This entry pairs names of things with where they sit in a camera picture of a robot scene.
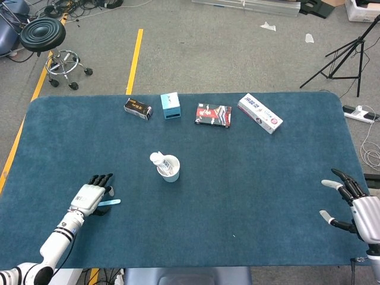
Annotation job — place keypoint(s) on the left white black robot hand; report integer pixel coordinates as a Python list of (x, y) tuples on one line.
[(87, 197)]

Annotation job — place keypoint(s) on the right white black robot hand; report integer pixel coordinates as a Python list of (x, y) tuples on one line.
[(366, 213)]

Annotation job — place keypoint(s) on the light blue toothbrush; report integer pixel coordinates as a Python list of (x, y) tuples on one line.
[(112, 202)]

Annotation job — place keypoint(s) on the white printed toothpaste tube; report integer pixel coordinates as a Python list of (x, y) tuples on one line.
[(155, 158)]

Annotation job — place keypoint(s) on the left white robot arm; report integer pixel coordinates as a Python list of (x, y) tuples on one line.
[(56, 240)]

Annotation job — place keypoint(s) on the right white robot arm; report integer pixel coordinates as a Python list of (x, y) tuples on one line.
[(374, 261)]

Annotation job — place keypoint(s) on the white plastic cup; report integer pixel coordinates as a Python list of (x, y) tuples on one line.
[(172, 177)]

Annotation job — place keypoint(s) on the long white pink toothpaste box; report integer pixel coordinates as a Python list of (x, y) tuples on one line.
[(259, 112)]

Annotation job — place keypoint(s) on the white power strip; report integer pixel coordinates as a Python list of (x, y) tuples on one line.
[(359, 113)]

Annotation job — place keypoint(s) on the small dark purple carton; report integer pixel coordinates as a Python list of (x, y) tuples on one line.
[(138, 108)]

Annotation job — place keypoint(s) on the light blue upright box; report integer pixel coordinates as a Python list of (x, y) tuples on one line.
[(170, 104)]

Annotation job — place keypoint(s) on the blue padded seat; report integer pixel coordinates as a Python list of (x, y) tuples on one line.
[(190, 277)]

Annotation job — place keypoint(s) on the blue felt table mat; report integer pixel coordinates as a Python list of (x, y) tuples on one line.
[(237, 193)]

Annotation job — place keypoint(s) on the red black flat box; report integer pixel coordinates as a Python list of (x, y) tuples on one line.
[(213, 115)]

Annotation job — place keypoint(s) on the black round stool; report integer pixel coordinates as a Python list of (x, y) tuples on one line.
[(43, 34)]

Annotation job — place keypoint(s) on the black tripod stand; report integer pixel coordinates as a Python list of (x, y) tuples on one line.
[(360, 41)]

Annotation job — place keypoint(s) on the blue grey office chair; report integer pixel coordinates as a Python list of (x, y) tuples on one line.
[(12, 32)]

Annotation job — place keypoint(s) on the white paper scrap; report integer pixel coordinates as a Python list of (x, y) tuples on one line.
[(268, 26), (309, 38)]

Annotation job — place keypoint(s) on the white plastic bin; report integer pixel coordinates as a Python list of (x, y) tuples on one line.
[(360, 13)]

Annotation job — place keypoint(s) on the black foam tray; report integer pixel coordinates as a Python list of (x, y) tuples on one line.
[(317, 7)]

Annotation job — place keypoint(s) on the stacked aluminium profiles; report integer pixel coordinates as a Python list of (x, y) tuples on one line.
[(252, 6)]

